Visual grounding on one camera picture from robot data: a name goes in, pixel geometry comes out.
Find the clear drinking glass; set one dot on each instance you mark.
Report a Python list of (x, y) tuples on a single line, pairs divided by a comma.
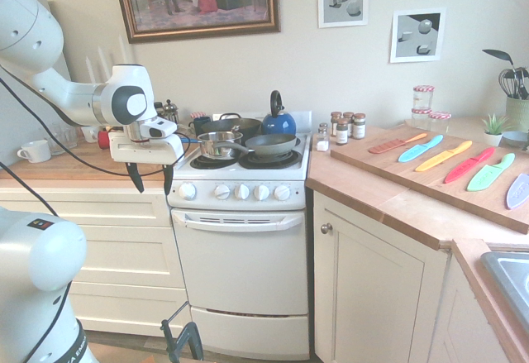
[(66, 139)]

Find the tall jar red checked lid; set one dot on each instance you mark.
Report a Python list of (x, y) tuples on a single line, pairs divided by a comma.
[(423, 97)]

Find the small white cup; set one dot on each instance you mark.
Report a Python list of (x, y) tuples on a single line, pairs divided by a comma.
[(89, 133)]

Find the green utensil holder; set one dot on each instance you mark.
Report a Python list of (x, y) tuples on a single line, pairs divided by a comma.
[(518, 115)]

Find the glass jar red checked lid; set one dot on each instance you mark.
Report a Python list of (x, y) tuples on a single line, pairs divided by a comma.
[(439, 122), (420, 120)]

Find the white coffee mug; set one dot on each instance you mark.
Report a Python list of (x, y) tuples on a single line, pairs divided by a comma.
[(37, 151)]

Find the white taper candle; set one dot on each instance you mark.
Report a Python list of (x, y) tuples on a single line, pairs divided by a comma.
[(103, 63), (89, 69)]

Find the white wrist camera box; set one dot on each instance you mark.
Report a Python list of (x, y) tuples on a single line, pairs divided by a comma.
[(159, 128)]

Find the pale blue bowl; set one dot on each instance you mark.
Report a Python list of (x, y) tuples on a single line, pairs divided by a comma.
[(514, 139)]

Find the grey frying pan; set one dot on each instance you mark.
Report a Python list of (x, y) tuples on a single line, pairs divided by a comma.
[(270, 143)]

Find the metal cabinet door knob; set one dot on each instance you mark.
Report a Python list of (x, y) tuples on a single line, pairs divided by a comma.
[(326, 228)]

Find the brown lidded spice jar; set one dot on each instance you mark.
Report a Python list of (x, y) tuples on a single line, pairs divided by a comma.
[(335, 125), (342, 133), (358, 128), (349, 118)]

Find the glass pepper shaker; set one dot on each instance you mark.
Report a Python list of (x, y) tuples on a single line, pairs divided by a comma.
[(323, 125)]

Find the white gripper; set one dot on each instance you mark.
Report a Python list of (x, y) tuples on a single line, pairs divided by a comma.
[(144, 152)]

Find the white electric stove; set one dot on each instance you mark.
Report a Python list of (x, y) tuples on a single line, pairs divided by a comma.
[(244, 255)]

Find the black wok pan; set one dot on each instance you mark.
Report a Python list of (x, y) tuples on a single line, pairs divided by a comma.
[(231, 125)]

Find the glass salt shaker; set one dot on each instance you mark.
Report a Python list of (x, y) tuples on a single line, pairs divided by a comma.
[(322, 141)]

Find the metal whisk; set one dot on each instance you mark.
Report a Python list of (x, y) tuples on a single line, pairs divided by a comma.
[(508, 84)]

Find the orange-red sheathed knife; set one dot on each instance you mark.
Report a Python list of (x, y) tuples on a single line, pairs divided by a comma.
[(392, 144)]

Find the lavender sheathed knife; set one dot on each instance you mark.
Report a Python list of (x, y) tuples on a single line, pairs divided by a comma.
[(520, 193)]

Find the grey shapes print with sphere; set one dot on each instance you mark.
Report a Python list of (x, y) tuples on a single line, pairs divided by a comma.
[(417, 35)]

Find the red emergency stop box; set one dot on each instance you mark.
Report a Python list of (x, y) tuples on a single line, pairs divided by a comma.
[(104, 139)]

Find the white oven door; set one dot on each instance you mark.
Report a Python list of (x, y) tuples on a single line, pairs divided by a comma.
[(244, 268)]

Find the cream corner cabinet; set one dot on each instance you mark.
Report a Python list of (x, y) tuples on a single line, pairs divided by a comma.
[(372, 288)]

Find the glass french press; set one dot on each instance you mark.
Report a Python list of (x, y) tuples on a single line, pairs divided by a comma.
[(170, 111)]

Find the blue sheathed knife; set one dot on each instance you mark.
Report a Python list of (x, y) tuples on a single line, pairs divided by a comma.
[(417, 151)]

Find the white stove bottom drawer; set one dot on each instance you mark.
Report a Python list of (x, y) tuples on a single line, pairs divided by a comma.
[(252, 334)]

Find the green sheathed knife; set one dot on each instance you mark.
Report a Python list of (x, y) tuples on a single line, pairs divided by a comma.
[(485, 177)]

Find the red sheathed knife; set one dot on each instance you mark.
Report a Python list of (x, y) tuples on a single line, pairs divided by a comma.
[(465, 168)]

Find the small potted green plant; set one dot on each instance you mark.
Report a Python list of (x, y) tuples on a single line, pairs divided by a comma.
[(493, 133)]

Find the navy blue mug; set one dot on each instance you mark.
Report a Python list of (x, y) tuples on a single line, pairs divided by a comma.
[(197, 125)]

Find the yellow sheathed knife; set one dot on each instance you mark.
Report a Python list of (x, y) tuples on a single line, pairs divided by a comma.
[(438, 159)]

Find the steel saucepan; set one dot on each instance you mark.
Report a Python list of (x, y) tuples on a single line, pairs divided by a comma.
[(217, 146)]

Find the black table clamp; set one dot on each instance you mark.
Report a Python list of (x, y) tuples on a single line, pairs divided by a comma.
[(186, 342)]

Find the white stove knob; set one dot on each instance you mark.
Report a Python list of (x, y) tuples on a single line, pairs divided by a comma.
[(261, 192), (187, 190), (282, 192), (222, 192), (241, 192)]

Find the black serving spoon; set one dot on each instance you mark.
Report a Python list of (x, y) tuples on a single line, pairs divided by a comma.
[(498, 54)]

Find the steel sink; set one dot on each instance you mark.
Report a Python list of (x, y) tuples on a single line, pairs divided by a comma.
[(510, 276)]

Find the large wooden cutting board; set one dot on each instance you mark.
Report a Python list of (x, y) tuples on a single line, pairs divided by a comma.
[(413, 181)]

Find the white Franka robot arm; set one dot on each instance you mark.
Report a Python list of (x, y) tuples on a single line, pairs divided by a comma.
[(25, 28)]

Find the cream drawer cabinet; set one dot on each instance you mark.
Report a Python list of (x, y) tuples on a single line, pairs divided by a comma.
[(120, 247)]

